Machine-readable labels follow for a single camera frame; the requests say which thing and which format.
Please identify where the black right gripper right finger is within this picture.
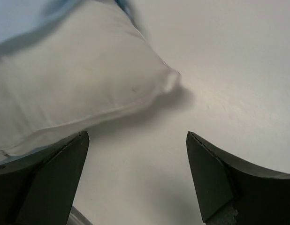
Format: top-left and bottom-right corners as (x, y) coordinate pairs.
(186, 132), (290, 225)

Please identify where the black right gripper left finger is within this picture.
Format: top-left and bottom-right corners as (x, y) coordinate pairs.
(0, 132), (90, 225)

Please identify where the white pillow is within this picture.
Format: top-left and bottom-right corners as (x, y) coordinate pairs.
(0, 0), (180, 161)

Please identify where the blue green satin pillowcase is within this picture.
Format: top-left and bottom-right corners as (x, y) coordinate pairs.
(0, 0), (141, 61)

